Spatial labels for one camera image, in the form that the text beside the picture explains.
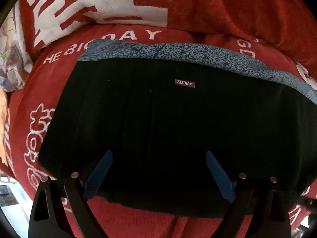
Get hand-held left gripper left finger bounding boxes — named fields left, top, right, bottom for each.
left=28, top=149, right=114, bottom=238

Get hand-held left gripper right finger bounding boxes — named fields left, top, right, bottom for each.
left=205, top=150, right=292, bottom=238

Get black pants with blue waistband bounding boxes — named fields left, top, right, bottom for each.
left=38, top=39, right=317, bottom=219

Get orange cloth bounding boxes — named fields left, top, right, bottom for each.
left=0, top=89, right=11, bottom=166

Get red printed sofa seat cushion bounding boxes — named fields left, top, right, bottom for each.
left=6, top=23, right=317, bottom=238

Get red printed sofa backrest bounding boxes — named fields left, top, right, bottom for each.
left=15, top=0, right=317, bottom=55

